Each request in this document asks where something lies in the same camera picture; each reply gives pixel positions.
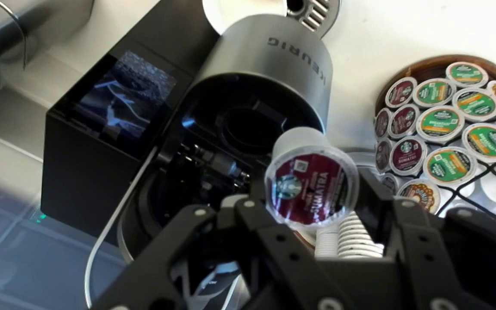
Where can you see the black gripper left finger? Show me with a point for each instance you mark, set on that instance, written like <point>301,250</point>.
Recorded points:
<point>214,263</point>

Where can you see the maroon lid Starbucks coffee pod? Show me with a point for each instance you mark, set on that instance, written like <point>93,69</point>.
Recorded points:
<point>310,189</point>

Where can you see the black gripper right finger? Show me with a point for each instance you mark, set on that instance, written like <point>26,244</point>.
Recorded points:
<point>448,258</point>

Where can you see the green lid coffee pod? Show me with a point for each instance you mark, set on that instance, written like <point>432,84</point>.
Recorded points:
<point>475,103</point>
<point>467,72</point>
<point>449,165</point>
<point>434,93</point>
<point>487,141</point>
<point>439,124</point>

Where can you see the white ribbed cup stack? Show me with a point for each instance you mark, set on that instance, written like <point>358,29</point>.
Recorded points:
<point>351,237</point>

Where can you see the brown donut lid coffee pod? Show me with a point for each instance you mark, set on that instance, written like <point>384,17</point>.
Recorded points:
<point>418,194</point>

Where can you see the silver black Keurig coffeemaker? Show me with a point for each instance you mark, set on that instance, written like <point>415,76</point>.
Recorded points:
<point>270,62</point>

